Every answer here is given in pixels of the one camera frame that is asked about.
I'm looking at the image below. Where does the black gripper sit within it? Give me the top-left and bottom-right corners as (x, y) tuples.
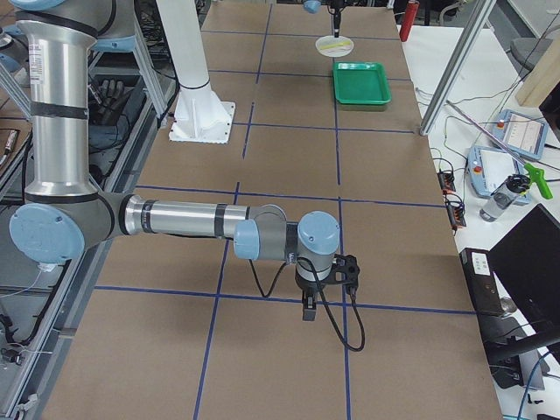
(331, 9), (342, 38)
(295, 272), (325, 321)

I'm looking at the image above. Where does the yellow plastic spoon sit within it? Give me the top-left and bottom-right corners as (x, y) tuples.
(321, 41), (352, 50)

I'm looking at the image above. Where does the white round plate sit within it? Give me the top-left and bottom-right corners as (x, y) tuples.
(315, 35), (354, 58)

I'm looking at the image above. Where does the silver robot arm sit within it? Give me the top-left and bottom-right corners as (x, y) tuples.
(303, 0), (347, 38)
(9, 1), (347, 320)

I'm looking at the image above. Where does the green plastic tray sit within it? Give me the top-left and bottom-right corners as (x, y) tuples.
(332, 61), (392, 107)

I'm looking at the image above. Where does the red fire extinguisher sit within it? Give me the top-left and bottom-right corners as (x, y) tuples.
(399, 0), (420, 43)

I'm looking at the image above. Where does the black box device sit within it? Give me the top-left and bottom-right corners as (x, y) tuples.
(459, 248), (504, 317)

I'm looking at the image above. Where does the orange black circuit board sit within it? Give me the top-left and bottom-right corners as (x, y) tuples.
(437, 170), (456, 193)

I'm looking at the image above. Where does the near teach pendant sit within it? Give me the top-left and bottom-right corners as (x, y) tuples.
(467, 145), (528, 199)

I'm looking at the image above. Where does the teach pendant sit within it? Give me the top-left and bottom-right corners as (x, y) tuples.
(491, 109), (549, 161)
(467, 145), (528, 199)

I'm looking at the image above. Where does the wooden plank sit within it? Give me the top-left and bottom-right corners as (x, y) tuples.
(515, 39), (559, 108)

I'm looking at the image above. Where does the far teach pendant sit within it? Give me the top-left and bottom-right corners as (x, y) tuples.
(491, 109), (549, 161)

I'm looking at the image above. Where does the black monitor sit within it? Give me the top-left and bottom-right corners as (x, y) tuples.
(489, 204), (559, 332)

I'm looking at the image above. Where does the black robot hand model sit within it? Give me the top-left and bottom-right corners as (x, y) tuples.
(87, 79), (133, 126)

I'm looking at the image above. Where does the clear water bottle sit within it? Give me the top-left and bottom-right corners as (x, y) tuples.
(479, 174), (531, 222)

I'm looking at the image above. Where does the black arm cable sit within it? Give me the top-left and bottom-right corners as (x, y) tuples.
(248, 257), (366, 351)

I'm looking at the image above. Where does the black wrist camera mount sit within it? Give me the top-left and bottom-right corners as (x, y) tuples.
(327, 254), (360, 295)

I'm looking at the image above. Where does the aluminium frame post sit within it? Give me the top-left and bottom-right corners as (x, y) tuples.
(419, 0), (497, 136)

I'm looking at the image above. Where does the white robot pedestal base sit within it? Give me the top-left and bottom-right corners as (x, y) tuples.
(157, 0), (235, 144)

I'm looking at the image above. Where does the green plastic handle tool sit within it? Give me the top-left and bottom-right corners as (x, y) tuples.
(523, 163), (553, 200)

